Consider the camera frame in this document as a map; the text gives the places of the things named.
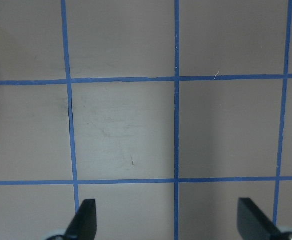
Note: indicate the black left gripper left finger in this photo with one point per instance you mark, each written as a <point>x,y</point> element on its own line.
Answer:
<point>84,224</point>

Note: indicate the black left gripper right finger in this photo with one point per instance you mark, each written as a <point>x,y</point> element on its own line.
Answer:
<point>253,224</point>

